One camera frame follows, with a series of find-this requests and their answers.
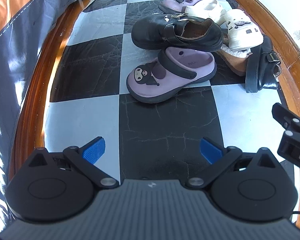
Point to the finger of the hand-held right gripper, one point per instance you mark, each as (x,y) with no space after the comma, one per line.
(282,115)

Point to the black leather buckle shoe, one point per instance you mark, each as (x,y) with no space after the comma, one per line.
(260,72)
(155,32)

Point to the black and white checkered mat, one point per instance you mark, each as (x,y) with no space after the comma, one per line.
(165,130)

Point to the white clog large face charm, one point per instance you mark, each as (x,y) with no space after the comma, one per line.
(207,10)

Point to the white clog small figure charms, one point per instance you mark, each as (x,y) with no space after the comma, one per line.
(242,37)

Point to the orange blanket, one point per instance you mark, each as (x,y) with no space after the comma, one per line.
(10,2)

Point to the tan fleece-lined slipper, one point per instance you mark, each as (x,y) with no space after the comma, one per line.
(233,60)

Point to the purple cartoon clog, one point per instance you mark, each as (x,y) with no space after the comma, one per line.
(172,3)
(165,80)

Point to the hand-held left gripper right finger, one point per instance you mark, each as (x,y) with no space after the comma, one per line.
(210,151)

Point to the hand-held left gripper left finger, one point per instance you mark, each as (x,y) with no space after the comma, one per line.
(93,150)

